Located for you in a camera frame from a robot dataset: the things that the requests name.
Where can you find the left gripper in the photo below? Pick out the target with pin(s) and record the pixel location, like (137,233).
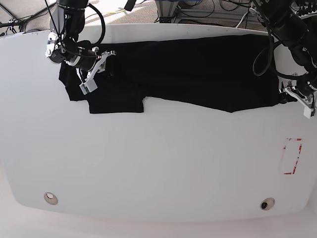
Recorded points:
(303,88)

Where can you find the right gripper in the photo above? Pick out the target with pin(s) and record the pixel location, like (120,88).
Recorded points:
(87,62)

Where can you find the black printed T-shirt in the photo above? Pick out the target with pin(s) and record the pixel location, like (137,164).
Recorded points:
(216,73)

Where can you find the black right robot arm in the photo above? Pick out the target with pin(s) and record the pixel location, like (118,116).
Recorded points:
(71,19)

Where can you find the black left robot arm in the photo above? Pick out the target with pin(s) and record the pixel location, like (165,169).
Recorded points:
(284,27)

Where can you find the red tape rectangle marking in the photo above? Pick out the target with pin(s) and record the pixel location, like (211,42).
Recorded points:
(290,155)

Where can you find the right table grommet hole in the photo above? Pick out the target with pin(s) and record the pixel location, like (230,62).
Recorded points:
(267,204)

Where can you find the table grommet hole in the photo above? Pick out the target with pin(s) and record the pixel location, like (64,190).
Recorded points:
(50,198)
(267,204)

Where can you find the left table grommet hole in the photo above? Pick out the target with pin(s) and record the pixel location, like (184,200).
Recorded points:
(50,198)

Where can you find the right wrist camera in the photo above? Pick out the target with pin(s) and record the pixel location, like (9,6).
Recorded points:
(88,87)

